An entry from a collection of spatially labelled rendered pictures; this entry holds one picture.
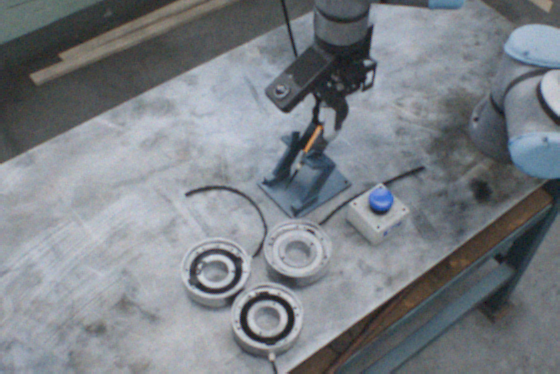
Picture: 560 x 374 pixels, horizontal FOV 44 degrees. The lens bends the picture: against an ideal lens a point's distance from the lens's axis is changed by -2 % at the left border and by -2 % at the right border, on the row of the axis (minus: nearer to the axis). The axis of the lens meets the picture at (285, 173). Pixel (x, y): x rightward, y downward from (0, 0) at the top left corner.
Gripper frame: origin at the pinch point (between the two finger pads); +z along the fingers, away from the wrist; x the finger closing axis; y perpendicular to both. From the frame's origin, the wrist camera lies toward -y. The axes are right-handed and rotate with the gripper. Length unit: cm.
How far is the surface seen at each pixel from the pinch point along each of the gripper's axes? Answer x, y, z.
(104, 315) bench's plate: -0.5, -41.9, 12.0
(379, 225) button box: -15.8, -0.5, 7.7
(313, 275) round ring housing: -15.9, -14.1, 8.6
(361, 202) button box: -10.8, 0.3, 7.7
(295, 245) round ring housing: -9.1, -11.9, 10.8
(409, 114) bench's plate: 0.7, 23.8, 12.2
